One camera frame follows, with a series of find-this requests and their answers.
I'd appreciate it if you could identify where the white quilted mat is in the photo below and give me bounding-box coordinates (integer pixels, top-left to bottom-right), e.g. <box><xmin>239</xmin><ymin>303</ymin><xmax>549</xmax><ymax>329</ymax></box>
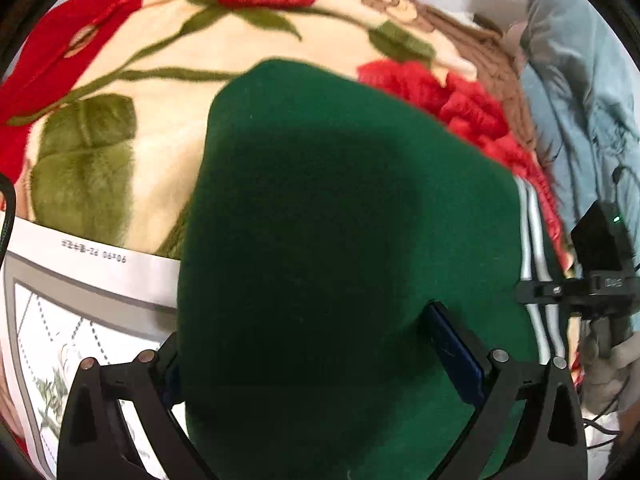
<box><xmin>0</xmin><ymin>217</ymin><xmax>188</xmax><ymax>480</ymax></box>

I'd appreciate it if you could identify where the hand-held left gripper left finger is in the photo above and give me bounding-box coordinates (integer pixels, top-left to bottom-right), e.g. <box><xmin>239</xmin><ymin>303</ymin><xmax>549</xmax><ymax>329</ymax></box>
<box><xmin>56</xmin><ymin>331</ymin><xmax>217</xmax><ymax>480</ymax></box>

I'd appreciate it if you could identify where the light blue garment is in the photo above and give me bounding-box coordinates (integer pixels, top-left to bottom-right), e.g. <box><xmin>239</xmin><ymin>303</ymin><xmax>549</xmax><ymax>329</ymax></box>
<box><xmin>512</xmin><ymin>0</ymin><xmax>640</xmax><ymax>241</ymax></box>

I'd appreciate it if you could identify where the red floral blanket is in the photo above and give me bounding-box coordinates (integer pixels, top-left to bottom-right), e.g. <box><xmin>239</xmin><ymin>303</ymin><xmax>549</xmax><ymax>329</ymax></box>
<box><xmin>0</xmin><ymin>0</ymin><xmax>576</xmax><ymax>281</ymax></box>

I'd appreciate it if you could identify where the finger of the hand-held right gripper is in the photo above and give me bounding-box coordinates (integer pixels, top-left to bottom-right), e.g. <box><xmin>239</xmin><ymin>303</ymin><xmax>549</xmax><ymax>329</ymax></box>
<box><xmin>515</xmin><ymin>279</ymin><xmax>567</xmax><ymax>307</ymax></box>

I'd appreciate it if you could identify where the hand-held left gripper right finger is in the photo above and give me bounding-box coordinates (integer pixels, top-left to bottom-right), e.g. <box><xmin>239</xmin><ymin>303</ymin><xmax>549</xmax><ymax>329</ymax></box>
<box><xmin>421</xmin><ymin>301</ymin><xmax>589</xmax><ymax>480</ymax></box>

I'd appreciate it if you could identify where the brown knit cloth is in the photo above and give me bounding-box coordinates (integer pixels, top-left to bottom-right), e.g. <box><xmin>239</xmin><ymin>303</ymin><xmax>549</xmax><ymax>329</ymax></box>
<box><xmin>420</xmin><ymin>2</ymin><xmax>540</xmax><ymax>161</ymax></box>

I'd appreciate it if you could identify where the thin black cable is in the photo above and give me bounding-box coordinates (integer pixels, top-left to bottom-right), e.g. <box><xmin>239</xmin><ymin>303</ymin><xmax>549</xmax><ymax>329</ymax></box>
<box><xmin>581</xmin><ymin>402</ymin><xmax>628</xmax><ymax>437</ymax></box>

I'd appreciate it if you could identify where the green and white jacket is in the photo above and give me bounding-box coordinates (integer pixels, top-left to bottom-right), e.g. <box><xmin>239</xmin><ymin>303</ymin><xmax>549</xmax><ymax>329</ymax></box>
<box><xmin>177</xmin><ymin>58</ymin><xmax>568</xmax><ymax>480</ymax></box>

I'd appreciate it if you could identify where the person's right hand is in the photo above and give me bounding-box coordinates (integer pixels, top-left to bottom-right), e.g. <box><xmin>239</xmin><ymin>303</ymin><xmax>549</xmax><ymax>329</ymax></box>
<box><xmin>580</xmin><ymin>320</ymin><xmax>640</xmax><ymax>413</ymax></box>

